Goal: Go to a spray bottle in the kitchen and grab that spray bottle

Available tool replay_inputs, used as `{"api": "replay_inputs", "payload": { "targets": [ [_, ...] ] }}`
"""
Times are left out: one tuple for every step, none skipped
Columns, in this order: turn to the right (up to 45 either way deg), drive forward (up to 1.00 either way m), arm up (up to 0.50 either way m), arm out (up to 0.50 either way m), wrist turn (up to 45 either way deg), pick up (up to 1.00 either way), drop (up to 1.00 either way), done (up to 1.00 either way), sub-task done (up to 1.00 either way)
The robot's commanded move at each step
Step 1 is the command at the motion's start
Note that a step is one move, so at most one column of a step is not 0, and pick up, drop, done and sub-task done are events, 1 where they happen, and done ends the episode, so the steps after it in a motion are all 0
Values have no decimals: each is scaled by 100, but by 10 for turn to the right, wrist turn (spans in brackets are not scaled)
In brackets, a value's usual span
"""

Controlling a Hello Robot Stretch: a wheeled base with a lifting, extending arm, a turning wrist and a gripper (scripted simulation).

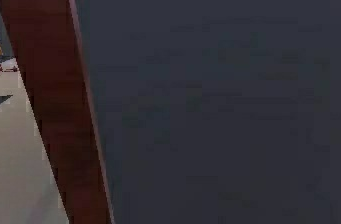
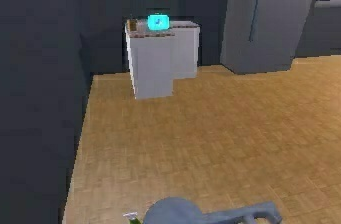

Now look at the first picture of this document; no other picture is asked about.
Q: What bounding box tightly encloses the small red dumbbell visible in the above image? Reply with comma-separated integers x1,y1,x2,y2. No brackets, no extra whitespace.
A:
0,64,19,74

